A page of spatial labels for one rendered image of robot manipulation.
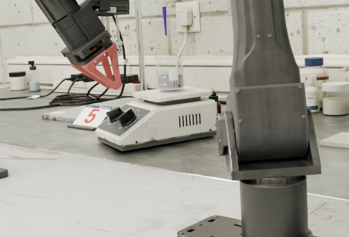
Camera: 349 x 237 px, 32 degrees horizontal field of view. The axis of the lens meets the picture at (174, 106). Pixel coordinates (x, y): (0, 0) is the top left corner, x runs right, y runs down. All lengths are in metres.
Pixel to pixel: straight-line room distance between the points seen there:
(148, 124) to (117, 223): 0.38
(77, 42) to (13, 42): 1.40
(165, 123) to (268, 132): 0.53
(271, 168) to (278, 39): 0.12
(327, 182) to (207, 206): 0.18
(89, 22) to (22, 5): 1.34
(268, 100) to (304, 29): 0.98
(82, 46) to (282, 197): 0.55
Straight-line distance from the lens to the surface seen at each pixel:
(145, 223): 0.69
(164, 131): 1.07
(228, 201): 0.75
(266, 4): 0.58
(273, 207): 0.55
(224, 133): 0.56
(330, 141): 1.03
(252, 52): 0.56
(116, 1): 1.04
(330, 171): 0.87
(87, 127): 1.31
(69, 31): 1.01
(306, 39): 1.53
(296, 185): 0.55
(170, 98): 1.07
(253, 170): 0.55
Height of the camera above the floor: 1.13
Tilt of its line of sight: 9 degrees down
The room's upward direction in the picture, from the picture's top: 4 degrees counter-clockwise
